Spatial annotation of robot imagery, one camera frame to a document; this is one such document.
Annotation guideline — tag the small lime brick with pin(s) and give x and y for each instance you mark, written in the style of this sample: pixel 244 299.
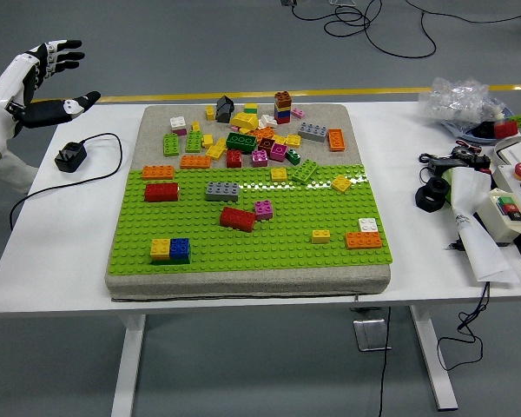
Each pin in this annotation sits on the small lime brick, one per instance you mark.
pixel 519 120

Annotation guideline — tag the small yellow brick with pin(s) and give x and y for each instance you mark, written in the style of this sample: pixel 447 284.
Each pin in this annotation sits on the small yellow brick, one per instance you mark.
pixel 207 140
pixel 195 126
pixel 209 114

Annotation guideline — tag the black plug adapter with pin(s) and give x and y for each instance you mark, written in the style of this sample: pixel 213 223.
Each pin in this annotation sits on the black plug adapter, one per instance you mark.
pixel 70 158

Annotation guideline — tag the white two-by-two brick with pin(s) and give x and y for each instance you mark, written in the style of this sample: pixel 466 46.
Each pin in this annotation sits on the white two-by-two brick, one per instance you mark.
pixel 177 123
pixel 368 224

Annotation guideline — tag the yellow two-by-two brick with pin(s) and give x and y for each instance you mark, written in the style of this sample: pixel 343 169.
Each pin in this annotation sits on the yellow two-by-two brick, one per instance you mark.
pixel 320 236
pixel 160 247
pixel 293 140
pixel 341 183
pixel 279 174

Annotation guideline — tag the white button control box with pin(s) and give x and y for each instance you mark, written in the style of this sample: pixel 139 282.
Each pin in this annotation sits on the white button control box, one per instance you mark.
pixel 510 182

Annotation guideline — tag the small white switch box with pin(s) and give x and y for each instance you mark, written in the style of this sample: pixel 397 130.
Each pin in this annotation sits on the small white switch box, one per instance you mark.
pixel 495 217

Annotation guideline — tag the large black nut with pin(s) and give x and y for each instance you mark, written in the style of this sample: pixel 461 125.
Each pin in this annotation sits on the large black nut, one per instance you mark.
pixel 425 202

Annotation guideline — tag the clear plastic bag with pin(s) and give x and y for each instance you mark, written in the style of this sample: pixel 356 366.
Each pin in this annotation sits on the clear plastic bag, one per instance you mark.
pixel 456 102

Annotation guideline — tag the brown two-by-two brick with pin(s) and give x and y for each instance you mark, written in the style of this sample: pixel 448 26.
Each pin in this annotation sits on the brown two-by-two brick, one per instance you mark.
pixel 283 100

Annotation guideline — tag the blue round tray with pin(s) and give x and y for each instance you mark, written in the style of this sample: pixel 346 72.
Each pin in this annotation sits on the blue round tray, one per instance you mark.
pixel 464 134

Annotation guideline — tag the white table leg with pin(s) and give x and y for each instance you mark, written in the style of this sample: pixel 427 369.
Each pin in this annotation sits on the white table leg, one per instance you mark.
pixel 128 369
pixel 434 360

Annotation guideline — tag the pink two-by-two brick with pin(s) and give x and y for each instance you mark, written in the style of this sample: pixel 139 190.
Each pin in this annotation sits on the pink two-by-two brick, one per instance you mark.
pixel 264 210

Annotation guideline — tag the magenta two-by-two brick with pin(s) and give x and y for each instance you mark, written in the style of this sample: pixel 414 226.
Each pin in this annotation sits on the magenta two-by-two brick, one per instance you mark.
pixel 278 152
pixel 259 159

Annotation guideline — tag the blue two-by-two brick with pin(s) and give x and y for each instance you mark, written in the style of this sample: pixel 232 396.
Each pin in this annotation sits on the blue two-by-two brick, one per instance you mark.
pixel 180 247

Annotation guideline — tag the lime two-by-four brick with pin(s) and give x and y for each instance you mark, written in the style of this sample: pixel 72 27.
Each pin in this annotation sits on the lime two-by-four brick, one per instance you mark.
pixel 171 145
pixel 193 142
pixel 305 171

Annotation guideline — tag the red two-by-two brick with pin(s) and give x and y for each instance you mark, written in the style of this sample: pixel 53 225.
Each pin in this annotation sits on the red two-by-two brick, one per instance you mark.
pixel 234 159

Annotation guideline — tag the grey-brown cushion mat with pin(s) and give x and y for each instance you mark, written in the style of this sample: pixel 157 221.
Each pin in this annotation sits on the grey-brown cushion mat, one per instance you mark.
pixel 243 284

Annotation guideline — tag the green studded baseplate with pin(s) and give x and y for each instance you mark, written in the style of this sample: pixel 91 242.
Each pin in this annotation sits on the green studded baseplate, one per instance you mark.
pixel 265 247

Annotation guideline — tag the black electronic module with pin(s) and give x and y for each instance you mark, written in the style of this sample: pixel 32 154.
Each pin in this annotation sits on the black electronic module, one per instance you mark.
pixel 481 161

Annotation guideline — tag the grey two-by-four brick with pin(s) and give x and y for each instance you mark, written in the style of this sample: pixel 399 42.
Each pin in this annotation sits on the grey two-by-four brick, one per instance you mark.
pixel 222 191
pixel 313 132

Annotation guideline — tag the yellow two-by-four brick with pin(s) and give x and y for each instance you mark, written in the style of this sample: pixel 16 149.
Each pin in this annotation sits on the yellow two-by-four brick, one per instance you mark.
pixel 215 149

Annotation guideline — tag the dark red brick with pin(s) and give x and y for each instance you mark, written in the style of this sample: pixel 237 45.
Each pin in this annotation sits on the dark red brick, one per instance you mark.
pixel 265 144

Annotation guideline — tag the red two-by-four brick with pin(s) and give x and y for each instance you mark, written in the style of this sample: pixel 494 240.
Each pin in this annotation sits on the red two-by-four brick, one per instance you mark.
pixel 161 192
pixel 238 219

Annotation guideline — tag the metal foot plate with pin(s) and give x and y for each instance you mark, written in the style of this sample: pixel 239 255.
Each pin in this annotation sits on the metal foot plate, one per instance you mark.
pixel 369 336

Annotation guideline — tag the orange two-by-four brick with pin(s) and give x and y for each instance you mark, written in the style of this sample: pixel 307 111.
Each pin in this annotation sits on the orange two-by-four brick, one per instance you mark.
pixel 336 140
pixel 363 240
pixel 158 173
pixel 195 162

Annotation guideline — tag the yellow curved brick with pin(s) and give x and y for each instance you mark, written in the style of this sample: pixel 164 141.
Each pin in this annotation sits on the yellow curved brick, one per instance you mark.
pixel 244 120

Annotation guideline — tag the black power adapter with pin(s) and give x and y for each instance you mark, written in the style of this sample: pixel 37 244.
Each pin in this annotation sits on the black power adapter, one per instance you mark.
pixel 447 163

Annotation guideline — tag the white paper sheet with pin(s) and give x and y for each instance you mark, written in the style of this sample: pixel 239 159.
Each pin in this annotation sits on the white paper sheet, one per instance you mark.
pixel 482 252

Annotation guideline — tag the dark grey roof piece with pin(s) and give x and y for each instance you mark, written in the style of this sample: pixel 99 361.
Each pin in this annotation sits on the dark grey roof piece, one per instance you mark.
pixel 224 110

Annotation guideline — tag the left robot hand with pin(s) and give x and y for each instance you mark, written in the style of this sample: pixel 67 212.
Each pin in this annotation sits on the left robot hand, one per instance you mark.
pixel 13 78

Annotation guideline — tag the small black plug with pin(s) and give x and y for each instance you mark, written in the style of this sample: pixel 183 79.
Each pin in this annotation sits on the small black plug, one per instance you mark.
pixel 456 246

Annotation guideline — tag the dark green two-by-four brick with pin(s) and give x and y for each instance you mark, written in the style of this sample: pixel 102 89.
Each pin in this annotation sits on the dark green two-by-four brick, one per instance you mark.
pixel 241 142

